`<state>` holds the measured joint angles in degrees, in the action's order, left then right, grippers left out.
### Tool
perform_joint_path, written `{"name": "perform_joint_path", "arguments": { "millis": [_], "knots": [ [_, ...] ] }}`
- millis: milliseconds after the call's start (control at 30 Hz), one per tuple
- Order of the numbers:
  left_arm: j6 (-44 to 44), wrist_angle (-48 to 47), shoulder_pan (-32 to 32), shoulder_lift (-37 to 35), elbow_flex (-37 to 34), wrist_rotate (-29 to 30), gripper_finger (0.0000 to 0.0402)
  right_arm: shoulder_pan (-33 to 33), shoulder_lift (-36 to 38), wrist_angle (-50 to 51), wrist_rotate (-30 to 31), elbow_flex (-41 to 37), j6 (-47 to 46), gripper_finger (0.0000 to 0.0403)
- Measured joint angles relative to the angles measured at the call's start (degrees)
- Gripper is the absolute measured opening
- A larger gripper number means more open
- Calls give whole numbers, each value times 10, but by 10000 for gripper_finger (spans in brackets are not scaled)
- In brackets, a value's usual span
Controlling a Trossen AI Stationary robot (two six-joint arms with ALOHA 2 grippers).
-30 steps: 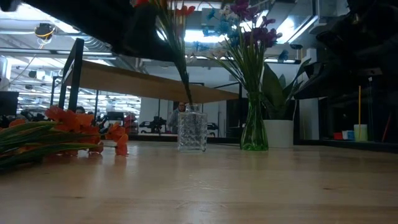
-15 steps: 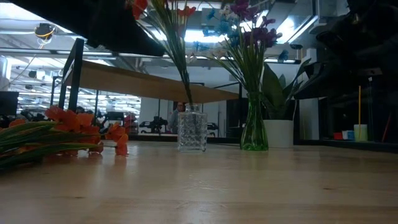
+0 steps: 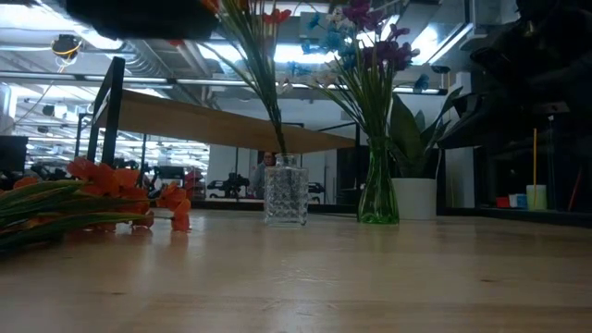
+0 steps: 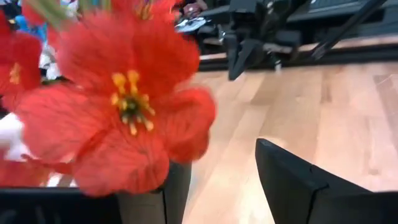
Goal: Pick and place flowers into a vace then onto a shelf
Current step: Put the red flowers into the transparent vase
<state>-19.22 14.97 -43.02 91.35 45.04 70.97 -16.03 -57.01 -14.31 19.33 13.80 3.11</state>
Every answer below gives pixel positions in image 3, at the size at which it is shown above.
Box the green plastic cup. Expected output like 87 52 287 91
525 184 548 211

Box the red tool cart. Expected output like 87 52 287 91
184 169 207 201

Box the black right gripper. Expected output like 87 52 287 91
437 90 570 149

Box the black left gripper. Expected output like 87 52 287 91
64 0 221 42

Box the green plant in white pot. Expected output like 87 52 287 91
388 85 463 221

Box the clear cut-glass vase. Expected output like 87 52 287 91
263 154 310 228

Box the blue artificial flower bunch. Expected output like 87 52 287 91
284 12 431 140

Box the black monitor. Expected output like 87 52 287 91
0 135 29 173

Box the green glass vase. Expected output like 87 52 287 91
356 137 401 226

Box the yellow extension cable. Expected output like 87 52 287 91
532 128 538 210

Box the orange artificial flower bunch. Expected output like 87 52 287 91
0 182 193 253

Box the black ceiling cable reel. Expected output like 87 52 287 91
50 33 84 61

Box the purple artificial flower bunch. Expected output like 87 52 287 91
341 0 420 140

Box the red artificial flower bunch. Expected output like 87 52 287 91
198 0 293 156

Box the person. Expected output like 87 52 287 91
249 151 278 200

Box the black aluminium table frame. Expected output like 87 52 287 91
189 197 592 228

